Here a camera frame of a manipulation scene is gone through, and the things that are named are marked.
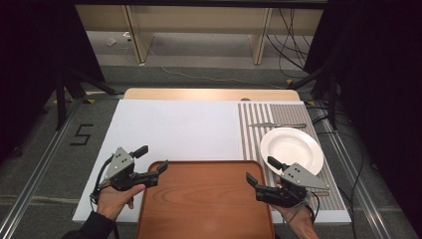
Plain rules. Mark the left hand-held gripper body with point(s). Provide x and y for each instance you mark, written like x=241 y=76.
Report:
x=121 y=166

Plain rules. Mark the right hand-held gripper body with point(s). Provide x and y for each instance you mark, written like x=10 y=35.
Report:
x=297 y=179

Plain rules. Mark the light wooden shelf unit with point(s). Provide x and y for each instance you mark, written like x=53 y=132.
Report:
x=199 y=20

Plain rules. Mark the person's left hand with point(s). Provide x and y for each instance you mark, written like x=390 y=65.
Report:
x=112 y=200

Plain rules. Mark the black metal stand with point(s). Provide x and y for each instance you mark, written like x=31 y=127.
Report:
x=331 y=96
x=61 y=99

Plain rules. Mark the small white plug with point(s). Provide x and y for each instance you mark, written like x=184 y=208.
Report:
x=111 y=42

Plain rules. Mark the silver table knife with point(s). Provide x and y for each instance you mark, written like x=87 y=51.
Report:
x=278 y=125

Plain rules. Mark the metal floor rail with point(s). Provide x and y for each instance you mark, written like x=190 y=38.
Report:
x=361 y=192
x=36 y=172

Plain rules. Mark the dark curtain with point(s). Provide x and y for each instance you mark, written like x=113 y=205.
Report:
x=381 y=83
x=30 y=66

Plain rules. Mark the brown wooden tray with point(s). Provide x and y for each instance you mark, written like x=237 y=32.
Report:
x=205 y=202

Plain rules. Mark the light wooden table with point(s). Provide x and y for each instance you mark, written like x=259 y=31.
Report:
x=212 y=94

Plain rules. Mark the white board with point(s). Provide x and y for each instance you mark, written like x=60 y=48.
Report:
x=179 y=132

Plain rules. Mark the white round plate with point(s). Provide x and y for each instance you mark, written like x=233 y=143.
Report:
x=292 y=146

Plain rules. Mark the grey striped placemat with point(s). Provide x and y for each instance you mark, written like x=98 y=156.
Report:
x=255 y=132

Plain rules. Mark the person's right hand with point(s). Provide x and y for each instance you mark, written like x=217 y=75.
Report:
x=300 y=219

